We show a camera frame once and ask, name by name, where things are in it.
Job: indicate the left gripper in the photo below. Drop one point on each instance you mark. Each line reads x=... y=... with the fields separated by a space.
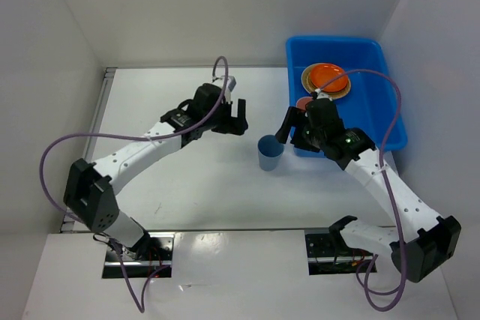
x=235 y=126

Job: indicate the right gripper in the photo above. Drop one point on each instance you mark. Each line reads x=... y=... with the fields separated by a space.
x=293 y=116

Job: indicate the pink plastic cup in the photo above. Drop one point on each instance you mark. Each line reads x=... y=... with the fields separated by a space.
x=302 y=102

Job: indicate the green-rimmed bamboo woven plate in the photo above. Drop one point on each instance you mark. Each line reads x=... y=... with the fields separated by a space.
x=309 y=87

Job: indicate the blue plastic cup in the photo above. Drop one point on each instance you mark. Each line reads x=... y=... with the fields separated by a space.
x=270 y=152

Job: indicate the orange round plate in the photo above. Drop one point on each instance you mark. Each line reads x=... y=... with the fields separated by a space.
x=323 y=73

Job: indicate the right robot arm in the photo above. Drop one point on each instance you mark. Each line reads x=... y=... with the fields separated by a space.
x=425 y=239

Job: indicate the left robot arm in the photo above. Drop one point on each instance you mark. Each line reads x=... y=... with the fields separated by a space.
x=92 y=188

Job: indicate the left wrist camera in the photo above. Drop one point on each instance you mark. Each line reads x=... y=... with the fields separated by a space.
x=231 y=83

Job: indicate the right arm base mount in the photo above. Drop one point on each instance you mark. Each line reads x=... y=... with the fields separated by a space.
x=324 y=258

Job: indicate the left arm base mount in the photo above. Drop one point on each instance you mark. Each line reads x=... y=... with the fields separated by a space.
x=156 y=258

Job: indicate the aluminium table edge rail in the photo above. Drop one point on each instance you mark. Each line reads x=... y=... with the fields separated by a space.
x=67 y=225

